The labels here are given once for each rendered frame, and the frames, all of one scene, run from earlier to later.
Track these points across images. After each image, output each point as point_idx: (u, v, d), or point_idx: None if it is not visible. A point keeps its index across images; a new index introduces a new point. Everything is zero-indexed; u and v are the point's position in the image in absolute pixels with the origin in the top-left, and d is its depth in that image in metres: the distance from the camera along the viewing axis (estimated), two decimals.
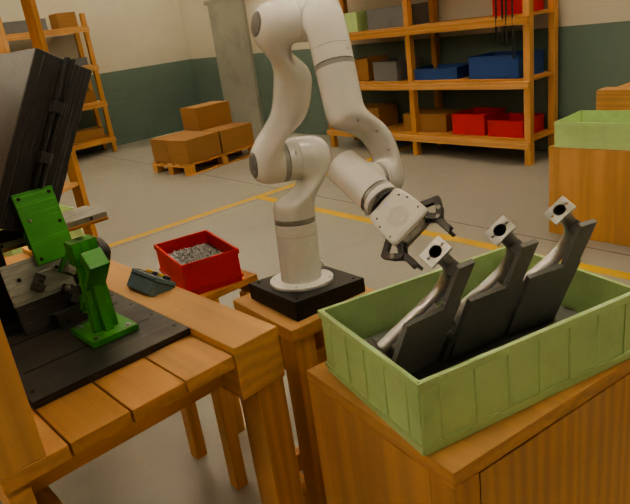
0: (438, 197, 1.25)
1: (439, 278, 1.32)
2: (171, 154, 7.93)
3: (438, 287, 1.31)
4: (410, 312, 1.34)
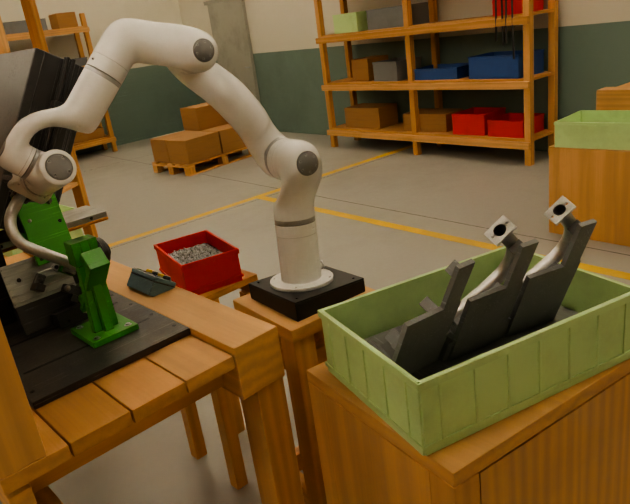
0: (4, 176, 1.59)
1: (17, 234, 1.63)
2: (171, 154, 7.93)
3: (22, 236, 1.65)
4: (50, 255, 1.68)
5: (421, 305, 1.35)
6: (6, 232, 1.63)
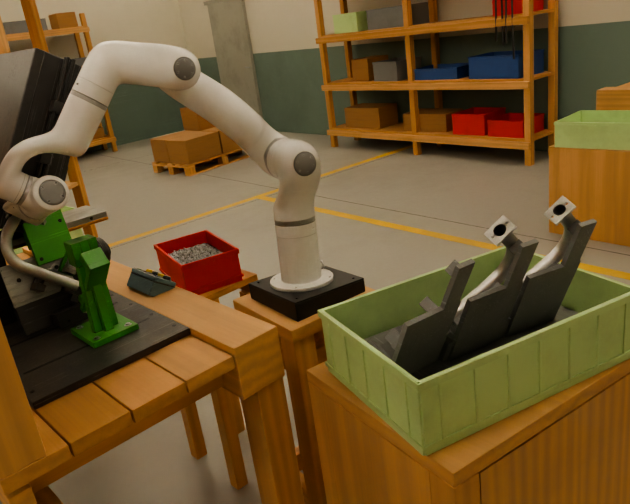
0: (0, 199, 1.63)
1: (12, 254, 1.67)
2: (171, 154, 7.93)
3: (17, 256, 1.70)
4: (44, 274, 1.72)
5: (421, 305, 1.35)
6: (1, 252, 1.67)
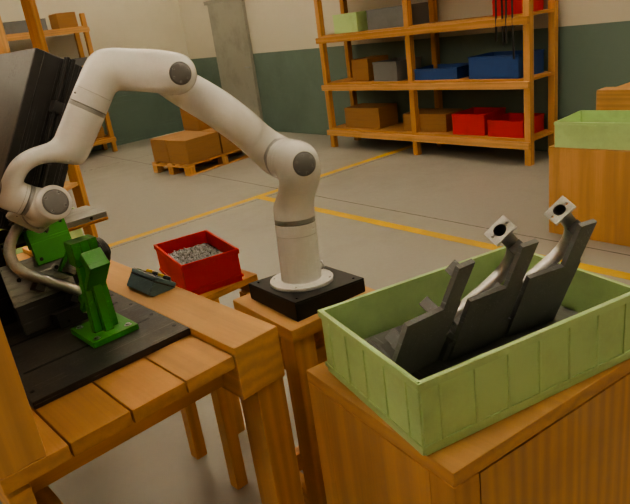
0: None
1: (16, 262, 1.69)
2: (171, 154, 7.93)
3: (21, 263, 1.71)
4: (48, 281, 1.74)
5: (421, 305, 1.35)
6: (5, 260, 1.69)
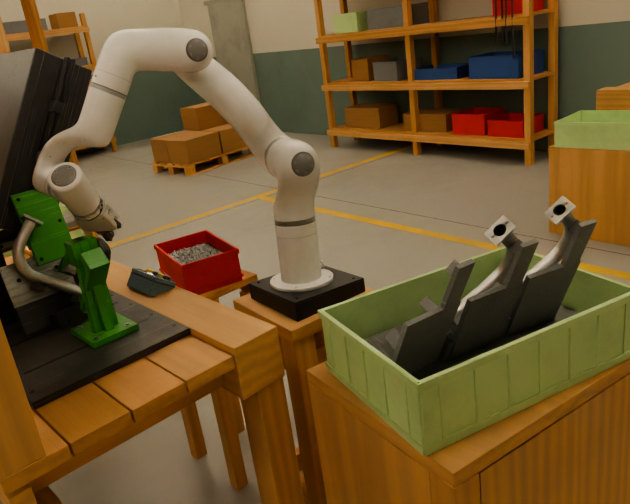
0: None
1: (25, 265, 1.71)
2: (171, 154, 7.93)
3: (29, 266, 1.73)
4: (56, 284, 1.75)
5: (421, 305, 1.35)
6: (14, 263, 1.70)
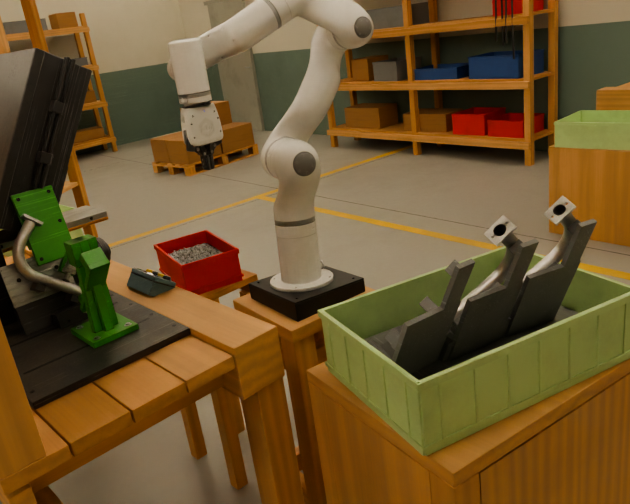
0: (220, 142, 1.68)
1: (25, 265, 1.71)
2: (171, 154, 7.93)
3: (29, 266, 1.73)
4: (56, 284, 1.75)
5: (421, 305, 1.35)
6: (14, 263, 1.70)
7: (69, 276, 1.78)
